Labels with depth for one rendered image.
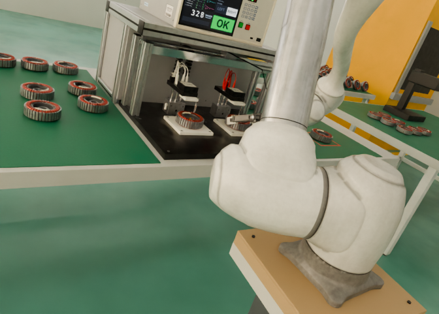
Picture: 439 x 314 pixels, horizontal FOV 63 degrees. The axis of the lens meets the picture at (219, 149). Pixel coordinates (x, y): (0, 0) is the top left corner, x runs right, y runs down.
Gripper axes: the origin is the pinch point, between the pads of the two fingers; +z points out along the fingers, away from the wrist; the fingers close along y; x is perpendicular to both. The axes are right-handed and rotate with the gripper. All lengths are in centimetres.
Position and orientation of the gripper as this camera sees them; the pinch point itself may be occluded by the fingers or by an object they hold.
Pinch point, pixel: (241, 121)
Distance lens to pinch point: 153.0
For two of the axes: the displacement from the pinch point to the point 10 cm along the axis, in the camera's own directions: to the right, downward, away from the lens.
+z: -5.7, 0.3, 8.2
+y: 8.2, 0.1, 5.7
